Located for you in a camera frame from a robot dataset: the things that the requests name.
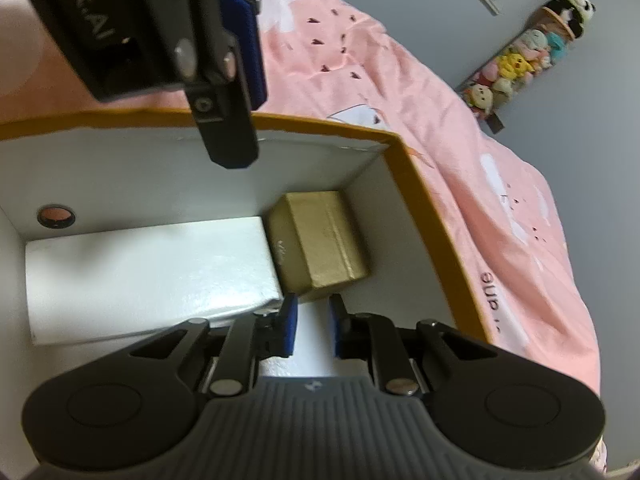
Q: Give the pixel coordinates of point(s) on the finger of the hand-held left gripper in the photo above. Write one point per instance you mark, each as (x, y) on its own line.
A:
(227, 125)

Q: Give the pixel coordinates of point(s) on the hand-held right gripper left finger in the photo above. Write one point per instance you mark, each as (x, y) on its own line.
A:
(289, 327)

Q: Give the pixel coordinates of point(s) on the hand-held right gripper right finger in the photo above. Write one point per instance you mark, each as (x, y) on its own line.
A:
(336, 332)

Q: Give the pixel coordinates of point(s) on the orange-rimmed cardboard box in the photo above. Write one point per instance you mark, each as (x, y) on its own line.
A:
(150, 175)

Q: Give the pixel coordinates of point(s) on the gold box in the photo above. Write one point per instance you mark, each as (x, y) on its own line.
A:
(320, 240)

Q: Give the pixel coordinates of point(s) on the white rectangular box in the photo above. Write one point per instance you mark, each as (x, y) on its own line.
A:
(150, 270)

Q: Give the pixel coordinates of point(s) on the pink printed blanket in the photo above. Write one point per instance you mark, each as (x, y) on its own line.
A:
(400, 85)

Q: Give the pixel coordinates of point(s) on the column of plush toys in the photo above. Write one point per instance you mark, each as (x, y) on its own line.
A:
(520, 60)

